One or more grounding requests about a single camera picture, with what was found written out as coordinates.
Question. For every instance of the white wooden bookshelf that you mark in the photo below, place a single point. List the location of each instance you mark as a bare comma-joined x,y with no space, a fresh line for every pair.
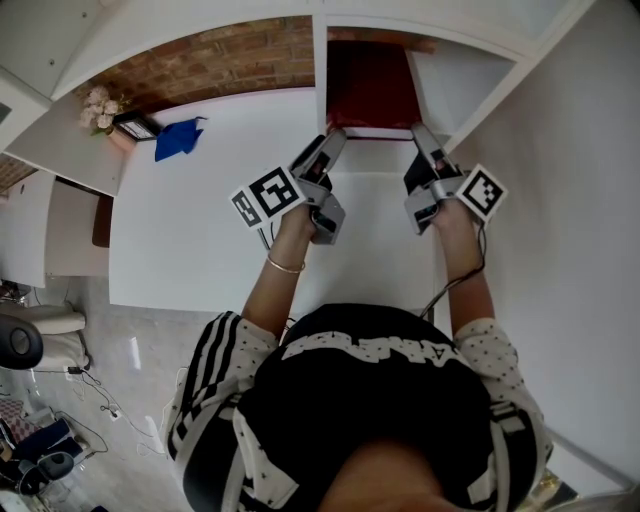
465,90

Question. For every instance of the black picture frame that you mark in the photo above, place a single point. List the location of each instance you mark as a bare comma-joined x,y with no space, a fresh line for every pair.
137,127

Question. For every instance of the person's left forearm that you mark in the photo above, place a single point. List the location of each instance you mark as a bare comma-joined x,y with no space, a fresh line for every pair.
280,290

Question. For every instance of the white side shelf board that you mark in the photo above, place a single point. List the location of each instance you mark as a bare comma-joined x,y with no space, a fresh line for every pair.
60,150

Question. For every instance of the person's black white shirt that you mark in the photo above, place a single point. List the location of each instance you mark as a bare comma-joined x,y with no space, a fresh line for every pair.
370,400

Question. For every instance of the white side cabinet panel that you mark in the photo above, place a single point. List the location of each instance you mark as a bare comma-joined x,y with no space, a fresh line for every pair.
25,230

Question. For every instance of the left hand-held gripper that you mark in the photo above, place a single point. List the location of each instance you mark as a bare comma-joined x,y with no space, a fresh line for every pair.
277,195

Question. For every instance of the black power adapter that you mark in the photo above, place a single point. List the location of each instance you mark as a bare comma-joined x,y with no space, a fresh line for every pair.
74,370

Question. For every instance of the pink vase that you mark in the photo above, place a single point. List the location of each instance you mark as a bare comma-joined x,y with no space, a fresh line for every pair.
122,139

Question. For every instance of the white curved hutch shelf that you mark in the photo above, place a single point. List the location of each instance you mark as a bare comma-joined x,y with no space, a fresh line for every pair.
150,30

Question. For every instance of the dark grey round device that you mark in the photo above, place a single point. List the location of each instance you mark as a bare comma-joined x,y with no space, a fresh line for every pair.
56,466

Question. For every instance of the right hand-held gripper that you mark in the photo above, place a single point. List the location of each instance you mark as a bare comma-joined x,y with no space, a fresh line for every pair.
481,192

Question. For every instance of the checkered cloth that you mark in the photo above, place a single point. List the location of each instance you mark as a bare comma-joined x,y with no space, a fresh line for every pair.
11,417

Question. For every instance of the white plug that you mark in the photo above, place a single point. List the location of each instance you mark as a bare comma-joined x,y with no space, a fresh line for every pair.
113,415

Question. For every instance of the pale artificial flowers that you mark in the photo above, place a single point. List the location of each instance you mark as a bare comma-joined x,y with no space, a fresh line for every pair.
102,110

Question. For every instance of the brown wooden chair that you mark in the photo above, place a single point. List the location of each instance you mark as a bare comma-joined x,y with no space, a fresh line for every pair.
102,222

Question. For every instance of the beige fabric bag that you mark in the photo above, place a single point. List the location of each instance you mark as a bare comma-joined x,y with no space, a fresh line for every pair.
60,330

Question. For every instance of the person's chest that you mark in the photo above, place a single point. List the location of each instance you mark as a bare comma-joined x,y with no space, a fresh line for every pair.
385,480

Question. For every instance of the dark red gold-printed book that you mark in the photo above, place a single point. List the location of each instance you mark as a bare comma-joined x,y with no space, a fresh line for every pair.
370,85

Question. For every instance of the white desk with drawers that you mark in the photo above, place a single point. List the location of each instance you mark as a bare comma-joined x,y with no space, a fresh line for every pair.
200,225

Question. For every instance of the blue cloth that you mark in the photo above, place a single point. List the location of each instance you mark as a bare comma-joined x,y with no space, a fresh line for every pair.
177,142

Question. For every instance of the person's right forearm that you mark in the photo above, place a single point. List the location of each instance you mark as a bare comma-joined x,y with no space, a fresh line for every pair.
465,290

